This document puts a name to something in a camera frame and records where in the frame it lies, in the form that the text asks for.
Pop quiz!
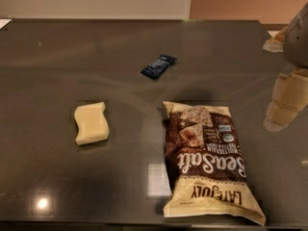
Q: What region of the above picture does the yellow wavy sponge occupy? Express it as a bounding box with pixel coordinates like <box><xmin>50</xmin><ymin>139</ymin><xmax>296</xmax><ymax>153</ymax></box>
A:
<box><xmin>74</xmin><ymin>102</ymin><xmax>110</xmax><ymax>145</ymax></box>

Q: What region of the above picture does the brown chip bag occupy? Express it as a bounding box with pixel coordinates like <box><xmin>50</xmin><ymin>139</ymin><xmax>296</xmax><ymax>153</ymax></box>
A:
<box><xmin>164</xmin><ymin>101</ymin><xmax>266</xmax><ymax>225</ymax></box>

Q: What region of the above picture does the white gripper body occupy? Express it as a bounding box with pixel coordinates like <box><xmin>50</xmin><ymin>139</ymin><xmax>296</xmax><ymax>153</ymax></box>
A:
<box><xmin>283</xmin><ymin>3</ymin><xmax>308</xmax><ymax>68</ymax></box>

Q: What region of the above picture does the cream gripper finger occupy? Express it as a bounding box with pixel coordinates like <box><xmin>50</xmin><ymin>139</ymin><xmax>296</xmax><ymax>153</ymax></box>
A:
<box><xmin>263</xmin><ymin>27</ymin><xmax>287</xmax><ymax>53</ymax></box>
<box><xmin>264</xmin><ymin>68</ymin><xmax>308</xmax><ymax>132</ymax></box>

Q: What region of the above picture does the blue rxbar blueberry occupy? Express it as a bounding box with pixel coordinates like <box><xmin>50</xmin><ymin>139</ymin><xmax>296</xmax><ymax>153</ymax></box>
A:
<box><xmin>141</xmin><ymin>54</ymin><xmax>176</xmax><ymax>79</ymax></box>

